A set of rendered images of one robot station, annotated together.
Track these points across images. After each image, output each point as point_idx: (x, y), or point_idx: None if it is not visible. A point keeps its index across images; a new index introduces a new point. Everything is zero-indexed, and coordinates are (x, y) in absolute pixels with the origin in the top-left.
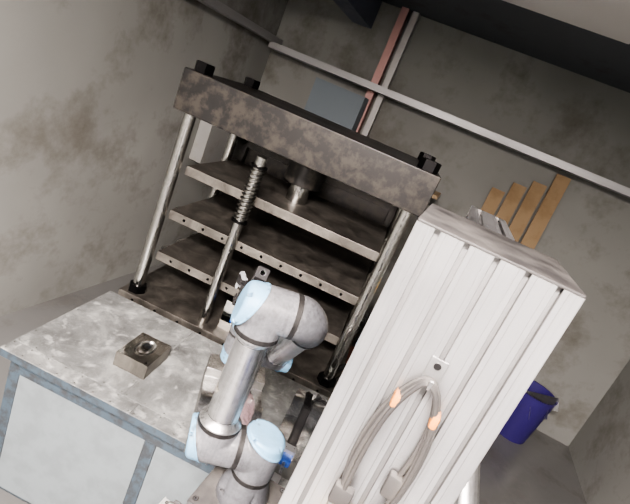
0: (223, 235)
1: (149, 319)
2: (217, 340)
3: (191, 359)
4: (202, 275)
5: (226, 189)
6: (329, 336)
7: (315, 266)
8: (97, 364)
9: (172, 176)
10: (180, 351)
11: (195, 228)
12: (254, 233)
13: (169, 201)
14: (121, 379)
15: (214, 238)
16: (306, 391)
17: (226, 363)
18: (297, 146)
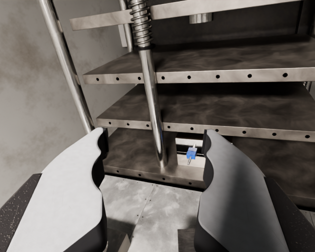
0: (138, 74)
1: (109, 188)
2: (183, 181)
3: (160, 231)
4: (141, 124)
5: (116, 19)
6: None
7: (259, 58)
8: None
9: (56, 36)
10: (145, 222)
11: (110, 81)
12: (173, 59)
13: (72, 66)
14: None
15: (132, 82)
16: None
17: None
18: None
